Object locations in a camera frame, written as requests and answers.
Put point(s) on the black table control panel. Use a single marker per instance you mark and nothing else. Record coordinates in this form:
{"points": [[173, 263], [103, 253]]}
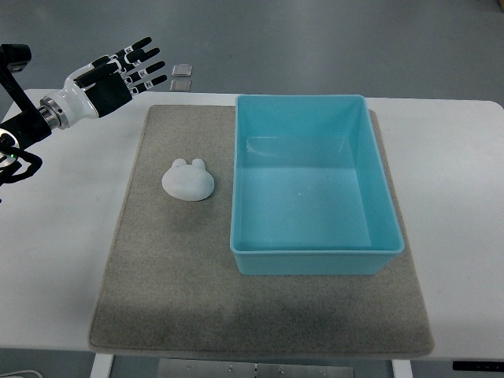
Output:
{"points": [[478, 366]]}

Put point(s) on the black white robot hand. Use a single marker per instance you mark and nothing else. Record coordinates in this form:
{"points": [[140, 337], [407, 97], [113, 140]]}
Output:
{"points": [[108, 83]]}

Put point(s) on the blue plastic box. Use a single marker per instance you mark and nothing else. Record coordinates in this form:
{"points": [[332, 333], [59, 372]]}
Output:
{"points": [[310, 191]]}

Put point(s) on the metal table base plate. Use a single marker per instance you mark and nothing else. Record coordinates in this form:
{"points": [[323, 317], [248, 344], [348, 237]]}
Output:
{"points": [[195, 368]]}

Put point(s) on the white left table leg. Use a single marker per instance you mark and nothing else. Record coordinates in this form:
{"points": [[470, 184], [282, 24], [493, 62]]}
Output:
{"points": [[102, 366]]}

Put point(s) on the white table leg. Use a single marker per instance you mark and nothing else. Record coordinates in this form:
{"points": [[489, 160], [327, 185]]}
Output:
{"points": [[102, 366], [402, 368]]}

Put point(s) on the grey felt mat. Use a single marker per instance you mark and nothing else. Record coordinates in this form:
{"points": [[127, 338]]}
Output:
{"points": [[171, 286]]}

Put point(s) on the lower metal floor plate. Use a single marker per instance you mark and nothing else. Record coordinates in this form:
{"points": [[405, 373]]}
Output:
{"points": [[180, 85]]}

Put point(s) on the white right table leg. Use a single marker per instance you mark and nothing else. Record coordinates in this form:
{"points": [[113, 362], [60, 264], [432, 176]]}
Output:
{"points": [[402, 368]]}

